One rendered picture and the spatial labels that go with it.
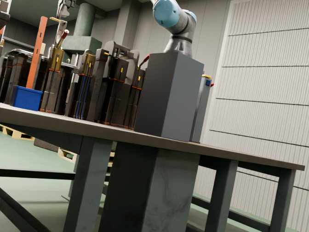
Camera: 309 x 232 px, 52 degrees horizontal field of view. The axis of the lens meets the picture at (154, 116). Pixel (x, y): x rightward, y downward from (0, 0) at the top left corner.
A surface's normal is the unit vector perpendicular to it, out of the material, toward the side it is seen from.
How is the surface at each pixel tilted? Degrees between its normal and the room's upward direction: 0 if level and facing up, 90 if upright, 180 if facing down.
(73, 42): 90
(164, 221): 90
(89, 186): 90
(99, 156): 90
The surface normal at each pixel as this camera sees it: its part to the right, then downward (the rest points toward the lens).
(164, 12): -0.47, -0.04
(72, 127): 0.67, 0.11
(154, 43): -0.71, -0.18
